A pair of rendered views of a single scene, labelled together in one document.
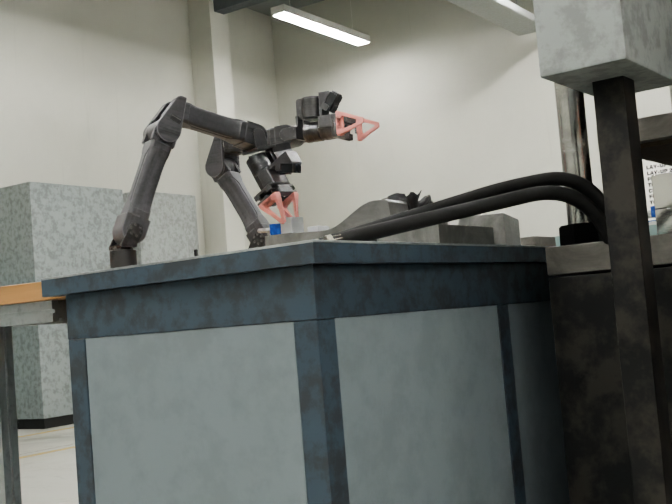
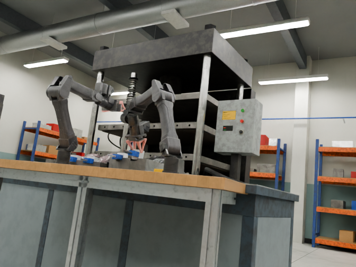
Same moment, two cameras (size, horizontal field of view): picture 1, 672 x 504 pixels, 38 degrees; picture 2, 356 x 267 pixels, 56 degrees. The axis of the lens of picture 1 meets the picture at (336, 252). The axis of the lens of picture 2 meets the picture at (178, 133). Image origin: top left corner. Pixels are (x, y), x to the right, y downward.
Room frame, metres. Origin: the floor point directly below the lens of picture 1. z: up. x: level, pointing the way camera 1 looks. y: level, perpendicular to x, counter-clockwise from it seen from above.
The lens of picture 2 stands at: (2.36, 1.91, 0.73)
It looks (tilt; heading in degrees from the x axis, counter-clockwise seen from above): 10 degrees up; 268
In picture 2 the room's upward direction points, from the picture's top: 6 degrees clockwise
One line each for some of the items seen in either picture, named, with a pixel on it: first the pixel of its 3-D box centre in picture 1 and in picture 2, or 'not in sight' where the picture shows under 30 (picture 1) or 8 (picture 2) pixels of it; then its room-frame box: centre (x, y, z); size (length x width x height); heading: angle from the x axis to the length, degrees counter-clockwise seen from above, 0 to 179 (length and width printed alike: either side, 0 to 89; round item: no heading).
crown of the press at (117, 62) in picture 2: not in sight; (170, 84); (2.35, -1.17, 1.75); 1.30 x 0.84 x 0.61; 144
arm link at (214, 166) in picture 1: (255, 152); (76, 94); (2.83, 0.21, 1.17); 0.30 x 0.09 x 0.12; 62
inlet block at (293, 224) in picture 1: (278, 229); (132, 153); (2.51, 0.14, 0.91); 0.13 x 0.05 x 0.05; 54
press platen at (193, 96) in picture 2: not in sight; (171, 109); (2.32, -1.21, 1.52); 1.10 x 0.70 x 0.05; 144
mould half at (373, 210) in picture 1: (377, 234); (154, 167); (2.39, -0.10, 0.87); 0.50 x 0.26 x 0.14; 54
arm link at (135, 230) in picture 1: (125, 238); (170, 151); (2.32, 0.50, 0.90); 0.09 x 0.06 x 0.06; 34
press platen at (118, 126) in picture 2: not in sight; (167, 135); (2.32, -1.21, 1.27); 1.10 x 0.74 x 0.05; 144
